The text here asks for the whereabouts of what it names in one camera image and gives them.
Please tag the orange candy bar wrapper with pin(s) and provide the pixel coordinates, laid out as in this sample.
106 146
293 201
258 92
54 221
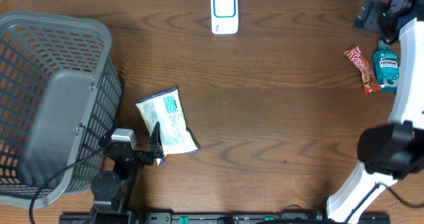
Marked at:
369 81

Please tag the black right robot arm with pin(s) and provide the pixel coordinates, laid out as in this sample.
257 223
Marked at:
388 153

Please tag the teal mouthwash bottle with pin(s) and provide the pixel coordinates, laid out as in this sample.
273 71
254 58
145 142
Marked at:
386 66

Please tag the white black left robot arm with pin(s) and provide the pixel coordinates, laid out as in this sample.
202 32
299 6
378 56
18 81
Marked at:
112 189

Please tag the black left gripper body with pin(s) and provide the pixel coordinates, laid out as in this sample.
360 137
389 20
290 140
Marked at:
120 167

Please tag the grey plastic basket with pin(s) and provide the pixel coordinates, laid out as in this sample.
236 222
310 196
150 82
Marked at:
59 95

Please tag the white snack bag blue edges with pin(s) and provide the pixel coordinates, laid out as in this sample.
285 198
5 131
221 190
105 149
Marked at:
165 108

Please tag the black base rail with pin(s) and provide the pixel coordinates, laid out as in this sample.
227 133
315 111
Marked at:
223 218

